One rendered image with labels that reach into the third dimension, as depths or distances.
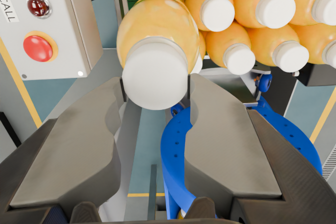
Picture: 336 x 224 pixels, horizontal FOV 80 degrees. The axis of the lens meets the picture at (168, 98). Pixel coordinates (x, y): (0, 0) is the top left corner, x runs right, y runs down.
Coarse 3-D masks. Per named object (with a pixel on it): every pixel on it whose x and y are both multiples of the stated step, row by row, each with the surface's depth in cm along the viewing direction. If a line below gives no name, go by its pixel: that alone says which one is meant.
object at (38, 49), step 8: (24, 40) 26; (32, 40) 26; (40, 40) 26; (24, 48) 26; (32, 48) 26; (40, 48) 26; (48, 48) 27; (32, 56) 27; (40, 56) 27; (48, 56) 27
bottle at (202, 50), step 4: (200, 32) 33; (200, 36) 32; (200, 40) 31; (204, 40) 33; (200, 44) 31; (204, 44) 32; (200, 48) 30; (204, 48) 32; (200, 52) 31; (204, 52) 32; (200, 56) 30
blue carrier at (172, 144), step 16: (272, 112) 45; (176, 128) 42; (288, 128) 40; (160, 144) 39; (176, 144) 38; (304, 144) 37; (176, 160) 35; (176, 176) 33; (176, 192) 33; (176, 208) 64
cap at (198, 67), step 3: (198, 57) 28; (198, 60) 28; (201, 60) 28; (198, 63) 28; (201, 63) 28; (195, 66) 28; (198, 66) 28; (201, 66) 28; (195, 69) 29; (198, 69) 29; (192, 72) 29; (195, 72) 29
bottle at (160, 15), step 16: (144, 0) 16; (160, 0) 15; (176, 0) 18; (128, 16) 15; (144, 16) 14; (160, 16) 14; (176, 16) 14; (128, 32) 14; (144, 32) 13; (160, 32) 13; (176, 32) 13; (192, 32) 15; (128, 48) 14; (176, 48) 13; (192, 48) 14; (192, 64) 15
